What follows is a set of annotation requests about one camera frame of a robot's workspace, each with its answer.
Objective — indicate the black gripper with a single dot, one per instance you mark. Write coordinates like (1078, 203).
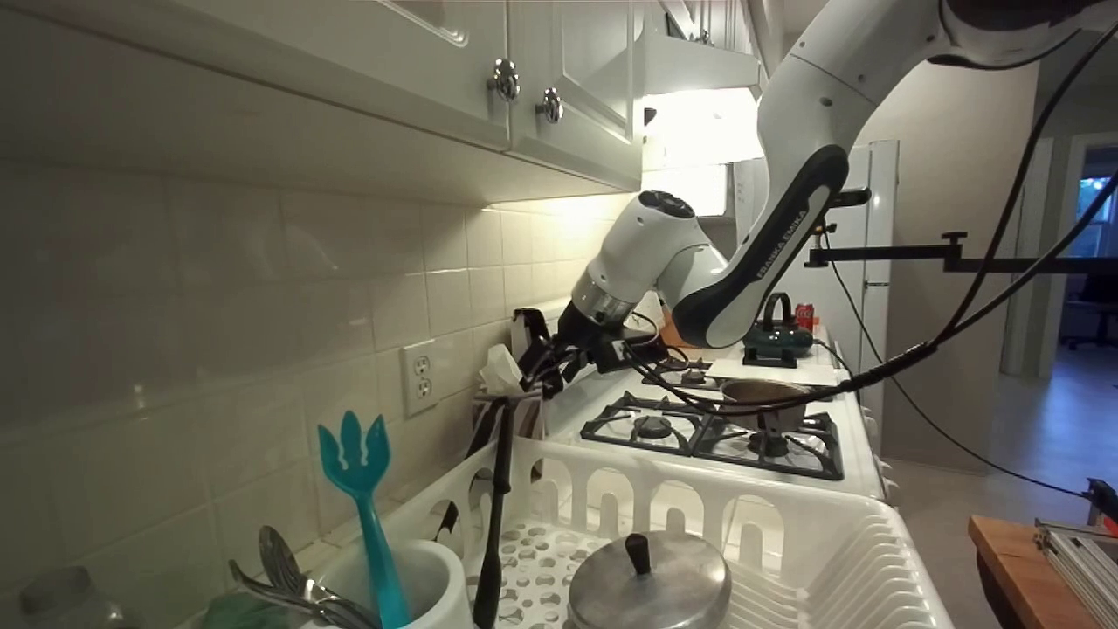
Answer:
(570, 346)

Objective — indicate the striped tissue box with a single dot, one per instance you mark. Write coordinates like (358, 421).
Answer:
(501, 421)

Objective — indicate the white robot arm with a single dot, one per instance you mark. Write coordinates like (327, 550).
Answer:
(816, 107)

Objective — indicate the brown pan on stove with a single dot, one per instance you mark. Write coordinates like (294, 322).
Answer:
(767, 400)

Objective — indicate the white gas stove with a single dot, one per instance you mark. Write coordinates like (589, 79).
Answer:
(667, 402)

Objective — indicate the steel pot lid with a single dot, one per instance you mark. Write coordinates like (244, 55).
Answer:
(652, 581)

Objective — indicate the teal plastic fork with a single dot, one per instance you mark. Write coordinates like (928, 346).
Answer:
(352, 459)

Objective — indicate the white upper cabinets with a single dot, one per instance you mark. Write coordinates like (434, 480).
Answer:
(419, 99)

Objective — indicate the white utensil cup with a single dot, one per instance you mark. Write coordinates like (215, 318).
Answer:
(429, 577)

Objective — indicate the white dish rack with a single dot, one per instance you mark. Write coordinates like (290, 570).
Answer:
(592, 537)

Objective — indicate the metal spoon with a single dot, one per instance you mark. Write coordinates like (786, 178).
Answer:
(290, 587)

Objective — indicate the wooden table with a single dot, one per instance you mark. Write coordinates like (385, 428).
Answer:
(1022, 581)

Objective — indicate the white wall outlet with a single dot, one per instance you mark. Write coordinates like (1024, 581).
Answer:
(418, 376)

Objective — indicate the black handled spatula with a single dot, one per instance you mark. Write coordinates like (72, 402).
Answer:
(490, 574)

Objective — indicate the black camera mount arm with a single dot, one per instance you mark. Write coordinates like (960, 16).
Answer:
(952, 261)

